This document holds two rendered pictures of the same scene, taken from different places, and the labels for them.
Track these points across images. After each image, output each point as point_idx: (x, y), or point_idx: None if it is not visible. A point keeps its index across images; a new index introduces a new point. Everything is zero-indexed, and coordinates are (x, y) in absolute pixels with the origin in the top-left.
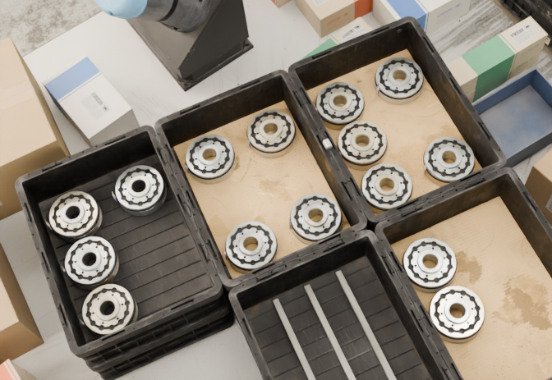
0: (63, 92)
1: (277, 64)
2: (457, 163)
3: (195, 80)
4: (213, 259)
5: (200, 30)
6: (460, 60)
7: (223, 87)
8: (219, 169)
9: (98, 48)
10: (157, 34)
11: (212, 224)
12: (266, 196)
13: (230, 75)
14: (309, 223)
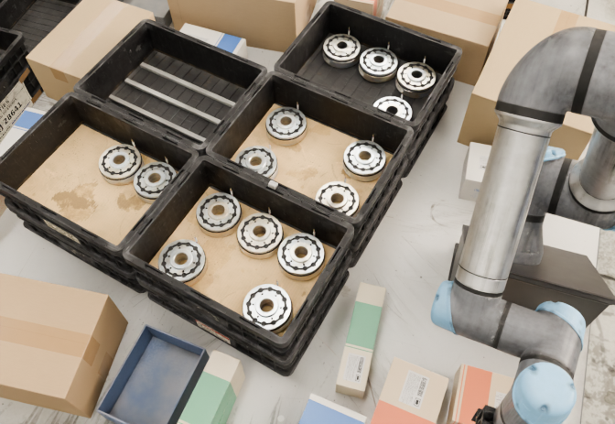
0: None
1: (406, 315)
2: (171, 256)
3: (455, 254)
4: (292, 78)
5: (465, 237)
6: (228, 376)
7: (429, 267)
8: (349, 153)
9: (558, 236)
10: None
11: (326, 128)
12: (305, 165)
13: (434, 280)
14: (255, 153)
